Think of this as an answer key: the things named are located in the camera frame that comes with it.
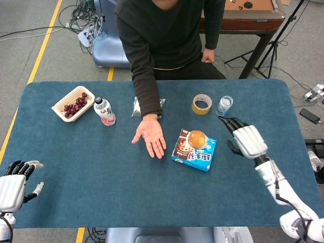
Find white power strip with plugs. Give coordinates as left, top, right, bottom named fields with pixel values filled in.
left=303, top=84, right=324, bottom=102

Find beige food tray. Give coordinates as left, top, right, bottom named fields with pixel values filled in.
left=51, top=86, right=96, bottom=123

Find person left hand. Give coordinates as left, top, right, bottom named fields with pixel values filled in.
left=201, top=48, right=216, bottom=64

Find red cherries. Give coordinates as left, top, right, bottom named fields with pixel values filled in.
left=62, top=92, right=88, bottom=118

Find person torso black clothing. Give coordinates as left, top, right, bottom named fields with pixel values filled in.
left=117, top=0, right=227, bottom=80

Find white floor power strip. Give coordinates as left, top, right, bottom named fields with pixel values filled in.
left=77, top=26, right=96, bottom=49

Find person left arm black sleeve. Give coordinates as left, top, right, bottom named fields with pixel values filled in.
left=202, top=0, right=226, bottom=51

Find clear plastic water bottle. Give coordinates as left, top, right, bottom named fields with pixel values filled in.
left=215, top=95, right=234, bottom=117

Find person right hand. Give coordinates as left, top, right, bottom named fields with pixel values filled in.
left=131, top=113, right=167, bottom=159

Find blue snack box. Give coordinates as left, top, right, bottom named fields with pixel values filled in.
left=171, top=128, right=218, bottom=172

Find robot left hand silver black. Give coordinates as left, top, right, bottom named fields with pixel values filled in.
left=0, top=159, right=45, bottom=213

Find black cable tangle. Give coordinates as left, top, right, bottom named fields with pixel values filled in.
left=58, top=0, right=106, bottom=55

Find black tripod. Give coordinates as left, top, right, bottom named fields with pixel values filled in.
left=224, top=0, right=306, bottom=79

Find robot right hand silver black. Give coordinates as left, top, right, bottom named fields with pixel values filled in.
left=218, top=115, right=269, bottom=160

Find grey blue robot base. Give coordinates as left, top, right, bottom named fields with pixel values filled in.
left=105, top=227, right=254, bottom=243

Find person right arm black sleeve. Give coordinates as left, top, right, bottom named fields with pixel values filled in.
left=114, top=7, right=163, bottom=118

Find clear plastic bag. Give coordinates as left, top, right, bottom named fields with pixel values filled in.
left=131, top=96, right=167, bottom=119

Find white pink drink bottle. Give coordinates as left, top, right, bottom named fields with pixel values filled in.
left=93, top=96, right=116, bottom=127

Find person arm black sleeve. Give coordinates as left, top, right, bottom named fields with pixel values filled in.
left=114, top=7, right=163, bottom=118
left=202, top=0, right=226, bottom=51

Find light blue machine base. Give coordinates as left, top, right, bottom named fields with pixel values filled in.
left=91, top=0, right=132, bottom=68

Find wooden pool table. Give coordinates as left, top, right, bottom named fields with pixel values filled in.
left=199, top=0, right=287, bottom=79

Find long black floor cable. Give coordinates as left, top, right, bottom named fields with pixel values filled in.
left=0, top=25, right=69, bottom=39

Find orange jelly cup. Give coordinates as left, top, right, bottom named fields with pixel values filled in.
left=187, top=130, right=209, bottom=149

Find black flat device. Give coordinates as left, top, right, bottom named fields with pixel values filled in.
left=304, top=138, right=324, bottom=152

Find black smartphone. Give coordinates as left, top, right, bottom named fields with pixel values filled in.
left=300, top=108, right=321, bottom=125

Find yellow tape roll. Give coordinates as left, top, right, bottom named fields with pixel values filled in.
left=191, top=93, right=213, bottom=116

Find grey sneaker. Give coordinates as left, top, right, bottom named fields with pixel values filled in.
left=307, top=150, right=324, bottom=172

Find blue table mat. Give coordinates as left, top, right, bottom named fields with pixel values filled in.
left=5, top=78, right=324, bottom=228

